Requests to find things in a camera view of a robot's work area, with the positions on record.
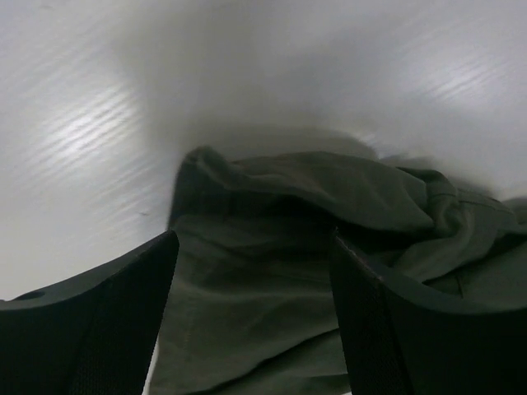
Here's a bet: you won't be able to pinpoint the dark green shorts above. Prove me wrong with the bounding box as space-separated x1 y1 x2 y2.
150 147 526 394

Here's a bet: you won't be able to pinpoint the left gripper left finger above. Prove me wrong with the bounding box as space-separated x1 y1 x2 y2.
1 230 179 395

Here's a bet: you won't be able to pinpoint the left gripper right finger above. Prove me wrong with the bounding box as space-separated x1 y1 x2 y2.
329 232 526 394

